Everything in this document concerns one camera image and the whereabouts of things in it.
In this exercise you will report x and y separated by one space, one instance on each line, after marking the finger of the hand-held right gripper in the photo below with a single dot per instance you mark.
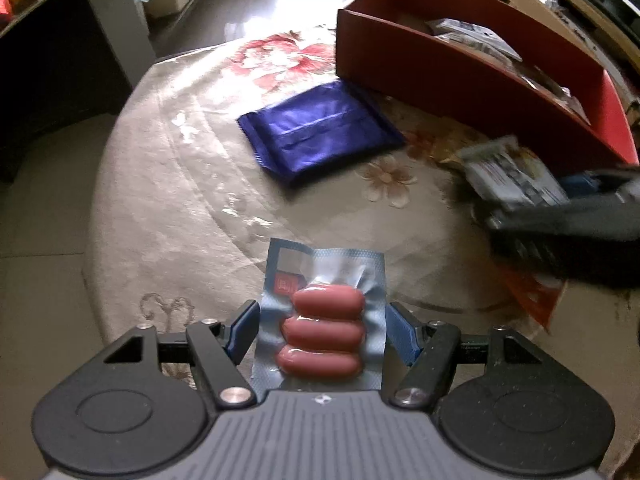
575 217
595 184

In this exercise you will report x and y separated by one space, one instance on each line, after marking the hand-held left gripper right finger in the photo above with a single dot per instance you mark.
400 332

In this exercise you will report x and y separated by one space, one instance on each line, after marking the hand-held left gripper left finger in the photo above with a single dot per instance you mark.
244 330

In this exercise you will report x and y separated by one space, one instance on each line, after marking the red white snack packet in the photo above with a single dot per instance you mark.
537 295

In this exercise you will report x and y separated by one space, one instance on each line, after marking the black white printed packet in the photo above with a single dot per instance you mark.
515 172

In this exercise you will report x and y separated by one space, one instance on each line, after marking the clear sausage packet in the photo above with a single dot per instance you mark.
320 320

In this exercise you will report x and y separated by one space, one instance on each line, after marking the red cardboard box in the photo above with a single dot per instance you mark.
450 85

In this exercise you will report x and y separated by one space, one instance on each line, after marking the blue snack packet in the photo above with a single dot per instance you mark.
320 130

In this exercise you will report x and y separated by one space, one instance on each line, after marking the wooden television stand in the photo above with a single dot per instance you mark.
575 20

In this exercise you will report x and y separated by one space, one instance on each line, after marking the long dark desk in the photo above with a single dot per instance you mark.
60 70

